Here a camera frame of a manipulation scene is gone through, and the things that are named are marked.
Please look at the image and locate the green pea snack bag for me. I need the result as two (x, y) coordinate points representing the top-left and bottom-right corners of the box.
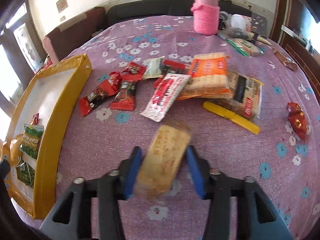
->
(20, 124), (44, 159)

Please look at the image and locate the yellow cheese biscuit bag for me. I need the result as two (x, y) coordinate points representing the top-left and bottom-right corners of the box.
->
(135, 119), (193, 200)

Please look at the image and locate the dark red rose snack bag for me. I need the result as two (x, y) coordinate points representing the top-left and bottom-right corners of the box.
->
(286, 102), (307, 141)

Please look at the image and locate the clear soda cracker pack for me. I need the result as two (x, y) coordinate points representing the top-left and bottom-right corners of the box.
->
(202, 70), (264, 135)

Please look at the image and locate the red black candy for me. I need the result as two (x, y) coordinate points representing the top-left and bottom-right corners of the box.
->
(109, 77), (139, 111)
(79, 80), (120, 116)

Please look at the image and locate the orange cracker pack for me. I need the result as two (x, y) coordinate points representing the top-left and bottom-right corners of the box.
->
(177, 52), (232, 100)

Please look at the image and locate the white red snack pack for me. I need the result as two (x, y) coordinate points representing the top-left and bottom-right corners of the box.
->
(140, 73), (191, 122)

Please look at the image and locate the white candy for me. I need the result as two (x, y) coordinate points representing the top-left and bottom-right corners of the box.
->
(142, 56), (165, 80)

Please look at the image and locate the red black candy bar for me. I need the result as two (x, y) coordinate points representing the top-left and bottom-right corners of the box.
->
(160, 59), (186, 75)

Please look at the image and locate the red candy wrapper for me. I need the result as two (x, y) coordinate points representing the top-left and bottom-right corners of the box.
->
(120, 62), (146, 82)

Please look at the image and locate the yellow cardboard tray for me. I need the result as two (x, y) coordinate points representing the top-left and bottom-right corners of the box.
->
(2, 54), (92, 220)

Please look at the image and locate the purple floral tablecloth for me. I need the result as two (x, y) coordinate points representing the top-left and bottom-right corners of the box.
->
(42, 15), (320, 240)

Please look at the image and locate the brown snack bag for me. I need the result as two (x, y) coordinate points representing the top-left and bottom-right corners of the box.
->
(273, 48), (298, 71)

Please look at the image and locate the round crackers clear pack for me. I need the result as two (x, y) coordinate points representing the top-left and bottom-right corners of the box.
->
(226, 38), (264, 57)

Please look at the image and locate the dark red armchair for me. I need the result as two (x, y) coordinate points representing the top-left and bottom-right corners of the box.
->
(42, 7), (106, 64)

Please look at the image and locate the beige horn-shaped object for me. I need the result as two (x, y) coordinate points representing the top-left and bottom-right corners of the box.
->
(248, 32), (272, 46)

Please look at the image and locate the wooden cabinet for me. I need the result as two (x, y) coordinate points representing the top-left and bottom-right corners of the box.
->
(269, 0), (319, 90)

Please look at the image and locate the clear plastic bag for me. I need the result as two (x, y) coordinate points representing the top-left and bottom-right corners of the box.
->
(217, 11), (252, 40)

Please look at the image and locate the white container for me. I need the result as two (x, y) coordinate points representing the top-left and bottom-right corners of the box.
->
(230, 14), (246, 30)

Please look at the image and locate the pink thermos knitted sleeve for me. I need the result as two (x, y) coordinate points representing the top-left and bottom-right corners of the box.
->
(191, 0), (220, 35)

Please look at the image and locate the black sofa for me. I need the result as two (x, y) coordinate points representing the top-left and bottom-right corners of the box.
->
(106, 0), (253, 28)

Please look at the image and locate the small wall plaque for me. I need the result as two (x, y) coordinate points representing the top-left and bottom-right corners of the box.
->
(56, 0), (68, 13)

